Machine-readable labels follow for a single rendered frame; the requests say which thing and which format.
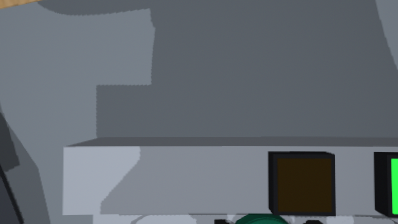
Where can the grey bench mat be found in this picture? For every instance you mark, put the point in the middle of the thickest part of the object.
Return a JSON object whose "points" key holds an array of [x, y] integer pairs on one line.
{"points": [[76, 70]]}

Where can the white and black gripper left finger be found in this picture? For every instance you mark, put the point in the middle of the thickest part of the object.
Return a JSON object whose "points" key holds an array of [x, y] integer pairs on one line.
{"points": [[220, 221]]}

